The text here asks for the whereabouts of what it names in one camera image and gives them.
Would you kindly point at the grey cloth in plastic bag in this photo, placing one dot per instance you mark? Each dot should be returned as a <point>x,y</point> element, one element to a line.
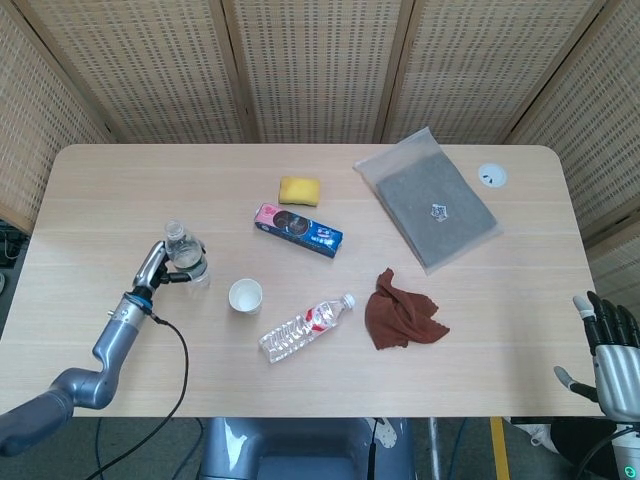
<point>435,220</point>

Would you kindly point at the brown microfibre cloth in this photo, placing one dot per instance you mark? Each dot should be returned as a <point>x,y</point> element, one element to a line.
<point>400,315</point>

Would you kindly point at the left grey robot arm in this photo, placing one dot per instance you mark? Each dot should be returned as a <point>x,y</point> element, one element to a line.
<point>115,340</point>

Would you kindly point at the white paper cup green print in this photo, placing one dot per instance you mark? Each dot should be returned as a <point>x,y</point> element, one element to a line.
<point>245,297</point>

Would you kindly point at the red label plastic water bottle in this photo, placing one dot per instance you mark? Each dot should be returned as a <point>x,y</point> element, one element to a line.
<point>300,330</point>

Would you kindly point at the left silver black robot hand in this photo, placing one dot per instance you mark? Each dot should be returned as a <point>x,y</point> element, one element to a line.
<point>150,267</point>

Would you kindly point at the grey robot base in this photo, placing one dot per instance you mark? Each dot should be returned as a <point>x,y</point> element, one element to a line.
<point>300,440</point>

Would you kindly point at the woven rattan folding screen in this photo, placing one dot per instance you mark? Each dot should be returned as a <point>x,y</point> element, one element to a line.
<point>320,65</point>

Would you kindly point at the grey metal table leg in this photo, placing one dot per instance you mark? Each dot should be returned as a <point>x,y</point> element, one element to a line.
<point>433,450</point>

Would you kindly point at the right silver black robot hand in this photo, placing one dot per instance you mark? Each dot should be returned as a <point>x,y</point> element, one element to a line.
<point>617,370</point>

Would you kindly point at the blue cookie box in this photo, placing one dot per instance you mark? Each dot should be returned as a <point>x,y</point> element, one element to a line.
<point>300,230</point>

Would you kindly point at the green label plastic water bottle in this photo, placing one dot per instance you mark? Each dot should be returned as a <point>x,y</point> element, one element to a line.
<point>182,250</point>

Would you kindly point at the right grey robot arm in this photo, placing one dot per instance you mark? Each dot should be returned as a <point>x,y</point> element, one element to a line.
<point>627,450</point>

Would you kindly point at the yellow sponge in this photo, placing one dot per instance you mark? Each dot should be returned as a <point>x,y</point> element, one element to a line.
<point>300,191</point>

